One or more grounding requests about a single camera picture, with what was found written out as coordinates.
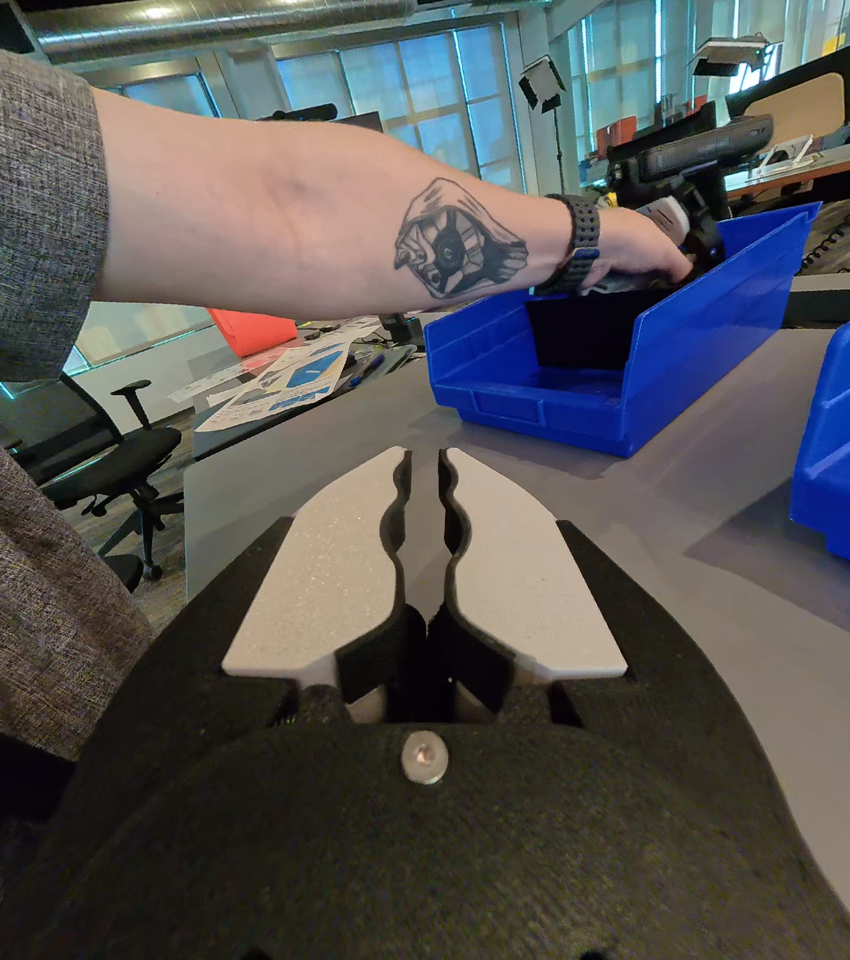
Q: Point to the person's left forearm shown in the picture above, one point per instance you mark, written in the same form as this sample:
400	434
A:
282	210

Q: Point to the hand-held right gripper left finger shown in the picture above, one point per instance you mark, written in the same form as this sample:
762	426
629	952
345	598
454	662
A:
320	585

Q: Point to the wooden desk with black legs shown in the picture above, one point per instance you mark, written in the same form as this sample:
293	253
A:
830	161

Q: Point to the person's left hand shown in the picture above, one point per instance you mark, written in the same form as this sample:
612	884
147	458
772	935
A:
635	247

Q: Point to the blue storage bin with divider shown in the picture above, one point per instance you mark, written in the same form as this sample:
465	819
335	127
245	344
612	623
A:
695	360

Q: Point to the red bag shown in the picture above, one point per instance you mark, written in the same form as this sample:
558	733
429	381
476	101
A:
252	334

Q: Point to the blue pen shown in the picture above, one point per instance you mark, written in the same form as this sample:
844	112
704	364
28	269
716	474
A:
367	371

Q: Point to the black studio light panel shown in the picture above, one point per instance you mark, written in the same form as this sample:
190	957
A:
729	56
542	84

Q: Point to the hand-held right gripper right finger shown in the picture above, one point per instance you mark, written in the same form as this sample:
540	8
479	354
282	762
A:
533	585

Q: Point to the metal air duct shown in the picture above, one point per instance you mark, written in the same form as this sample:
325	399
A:
207	34

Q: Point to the black table mat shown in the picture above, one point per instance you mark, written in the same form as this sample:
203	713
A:
830	300

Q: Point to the printed leaflet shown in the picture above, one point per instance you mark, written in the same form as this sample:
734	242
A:
297	375

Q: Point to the black wristwatch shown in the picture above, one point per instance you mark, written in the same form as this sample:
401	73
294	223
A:
582	225

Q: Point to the black bin divider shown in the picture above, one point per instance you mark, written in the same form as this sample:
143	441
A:
582	330

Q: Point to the black office chair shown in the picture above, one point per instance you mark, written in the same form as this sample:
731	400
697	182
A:
109	457

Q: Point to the black charger device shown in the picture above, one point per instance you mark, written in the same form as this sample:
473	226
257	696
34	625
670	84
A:
402	330

